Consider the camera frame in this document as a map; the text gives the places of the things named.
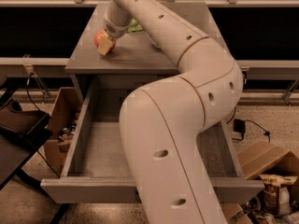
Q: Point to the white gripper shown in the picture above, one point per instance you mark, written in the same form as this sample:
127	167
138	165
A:
114	30

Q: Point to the red apple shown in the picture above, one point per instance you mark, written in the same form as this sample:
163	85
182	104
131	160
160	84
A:
104	42

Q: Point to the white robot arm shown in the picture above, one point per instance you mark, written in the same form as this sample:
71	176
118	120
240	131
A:
160	121

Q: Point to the grey cabinet counter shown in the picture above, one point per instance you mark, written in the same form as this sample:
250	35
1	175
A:
135	53

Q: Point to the grey open top drawer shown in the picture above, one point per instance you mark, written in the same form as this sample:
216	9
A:
96	168

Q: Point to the green snack bag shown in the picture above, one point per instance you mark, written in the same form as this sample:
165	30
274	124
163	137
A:
134	27

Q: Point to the left cardboard box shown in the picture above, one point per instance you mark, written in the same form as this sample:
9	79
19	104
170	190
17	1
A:
62	124

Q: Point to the cardboard box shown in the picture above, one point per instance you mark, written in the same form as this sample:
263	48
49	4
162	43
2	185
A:
62	124
266	158
234	214

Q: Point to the right cardboard box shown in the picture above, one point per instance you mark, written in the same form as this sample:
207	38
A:
266	158

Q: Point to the bottom cardboard box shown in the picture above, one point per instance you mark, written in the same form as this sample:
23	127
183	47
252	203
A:
234	214

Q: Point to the brown paper snack bag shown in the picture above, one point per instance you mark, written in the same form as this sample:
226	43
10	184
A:
276	198

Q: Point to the black power adapter with cable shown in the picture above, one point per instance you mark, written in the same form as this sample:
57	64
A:
239	126

